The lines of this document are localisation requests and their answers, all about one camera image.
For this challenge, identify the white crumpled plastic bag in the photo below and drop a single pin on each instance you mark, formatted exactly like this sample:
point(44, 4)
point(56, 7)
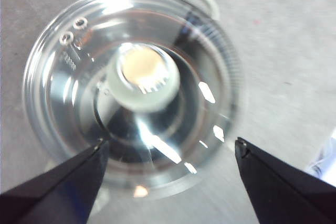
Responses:
point(324, 155)

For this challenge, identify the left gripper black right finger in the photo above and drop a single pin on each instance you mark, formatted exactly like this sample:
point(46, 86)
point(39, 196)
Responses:
point(283, 190)

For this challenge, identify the glass lid with green knob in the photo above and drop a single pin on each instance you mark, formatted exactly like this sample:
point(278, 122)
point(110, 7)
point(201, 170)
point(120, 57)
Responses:
point(144, 87)

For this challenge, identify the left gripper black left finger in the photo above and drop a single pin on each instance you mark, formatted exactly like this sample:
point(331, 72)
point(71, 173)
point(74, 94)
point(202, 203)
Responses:
point(57, 192)

